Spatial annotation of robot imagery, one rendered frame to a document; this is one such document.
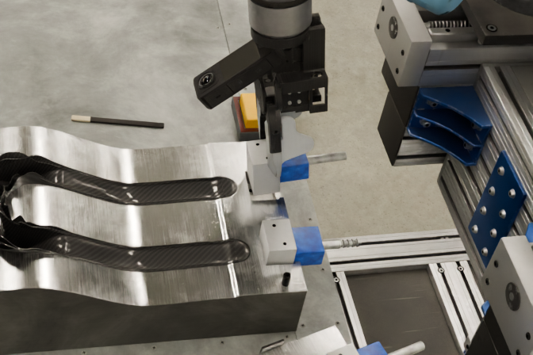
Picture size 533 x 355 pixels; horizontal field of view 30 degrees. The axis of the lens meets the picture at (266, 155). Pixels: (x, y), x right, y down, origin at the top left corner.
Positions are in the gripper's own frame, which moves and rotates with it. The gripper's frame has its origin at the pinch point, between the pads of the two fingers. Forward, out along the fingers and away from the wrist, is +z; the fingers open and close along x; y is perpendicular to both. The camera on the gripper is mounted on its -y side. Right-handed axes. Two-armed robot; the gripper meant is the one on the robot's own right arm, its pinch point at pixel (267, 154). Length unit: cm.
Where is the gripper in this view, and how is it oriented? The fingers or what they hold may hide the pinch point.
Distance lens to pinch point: 130.6
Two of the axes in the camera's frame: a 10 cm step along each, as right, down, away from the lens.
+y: 9.8, -1.4, 1.2
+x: -1.9, -6.3, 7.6
